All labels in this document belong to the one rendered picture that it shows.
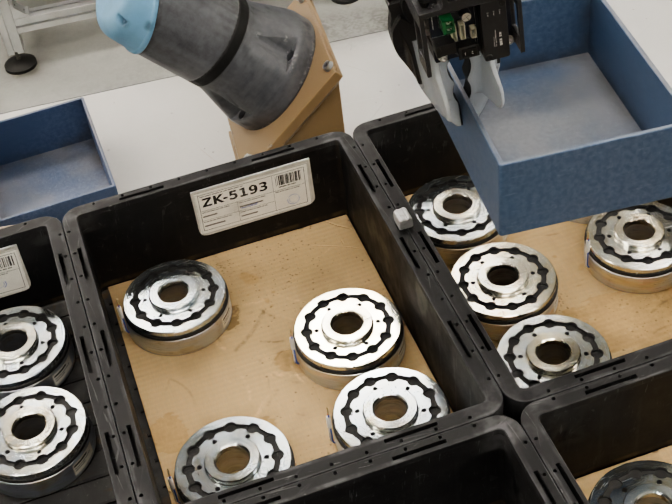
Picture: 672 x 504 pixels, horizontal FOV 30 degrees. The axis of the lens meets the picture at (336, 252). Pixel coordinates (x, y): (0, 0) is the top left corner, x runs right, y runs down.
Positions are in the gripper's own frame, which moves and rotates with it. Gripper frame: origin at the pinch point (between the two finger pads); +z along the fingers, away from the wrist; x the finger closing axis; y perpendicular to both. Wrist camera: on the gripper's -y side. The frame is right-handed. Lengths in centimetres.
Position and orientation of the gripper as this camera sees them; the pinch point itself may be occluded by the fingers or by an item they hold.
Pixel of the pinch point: (460, 103)
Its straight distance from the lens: 98.8
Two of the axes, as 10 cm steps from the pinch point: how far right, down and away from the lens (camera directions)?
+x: 9.6, -2.6, 0.3
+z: 1.7, 7.0, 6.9
